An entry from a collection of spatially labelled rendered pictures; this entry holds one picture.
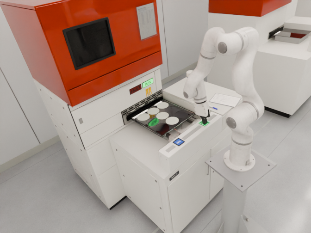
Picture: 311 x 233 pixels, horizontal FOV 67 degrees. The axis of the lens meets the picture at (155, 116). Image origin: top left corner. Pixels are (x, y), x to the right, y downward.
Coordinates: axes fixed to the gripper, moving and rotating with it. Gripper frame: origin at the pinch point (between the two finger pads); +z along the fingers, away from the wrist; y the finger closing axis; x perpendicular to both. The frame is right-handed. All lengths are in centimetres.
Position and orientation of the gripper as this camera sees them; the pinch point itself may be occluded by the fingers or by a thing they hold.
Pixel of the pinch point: (204, 120)
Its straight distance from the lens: 164.3
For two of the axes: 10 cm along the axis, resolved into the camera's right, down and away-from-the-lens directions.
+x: 7.3, -4.6, 5.1
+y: 6.3, 1.8, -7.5
